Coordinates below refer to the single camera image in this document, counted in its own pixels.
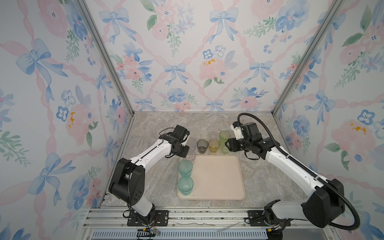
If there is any clear textured tumbler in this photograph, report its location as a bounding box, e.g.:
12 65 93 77
185 150 196 164

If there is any teal textured tumbler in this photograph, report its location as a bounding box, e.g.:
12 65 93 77
178 176 194 196
178 160 193 177

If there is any clear smooth tall tumbler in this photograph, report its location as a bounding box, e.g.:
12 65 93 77
187 138 197 153

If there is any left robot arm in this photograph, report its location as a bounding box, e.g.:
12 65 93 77
109 125 190 219

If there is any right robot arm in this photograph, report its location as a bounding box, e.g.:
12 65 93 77
225 122 346 228

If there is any beige plastic tray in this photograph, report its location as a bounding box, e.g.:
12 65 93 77
177 155 246 201

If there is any bright green smooth tumbler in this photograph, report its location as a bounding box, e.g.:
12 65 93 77
219 131 231 147

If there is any dark grey glass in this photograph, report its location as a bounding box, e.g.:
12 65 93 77
197 139 209 154

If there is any light green textured tumbler right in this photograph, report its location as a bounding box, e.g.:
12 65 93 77
220 144 230 155

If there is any yellow glass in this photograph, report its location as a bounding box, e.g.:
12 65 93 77
209 139 221 153

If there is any small clear glass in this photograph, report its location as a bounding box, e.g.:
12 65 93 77
209 131 219 140

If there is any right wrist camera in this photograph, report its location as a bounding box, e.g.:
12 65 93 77
231 125 244 140

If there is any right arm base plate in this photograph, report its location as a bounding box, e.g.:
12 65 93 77
244 210 288 228

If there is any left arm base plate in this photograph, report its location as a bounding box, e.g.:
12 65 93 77
126 210 170 227

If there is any aluminium front rail frame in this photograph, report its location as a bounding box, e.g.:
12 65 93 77
78 207 341 240

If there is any black corrugated cable hose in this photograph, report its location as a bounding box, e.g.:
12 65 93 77
236 112 361 231

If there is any right aluminium corner post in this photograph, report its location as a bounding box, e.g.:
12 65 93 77
271 0 345 117

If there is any aluminium corner post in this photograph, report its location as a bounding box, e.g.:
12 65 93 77
271 0 345 117
74 0 135 116

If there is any left aluminium corner post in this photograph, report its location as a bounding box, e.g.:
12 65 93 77
74 0 135 116

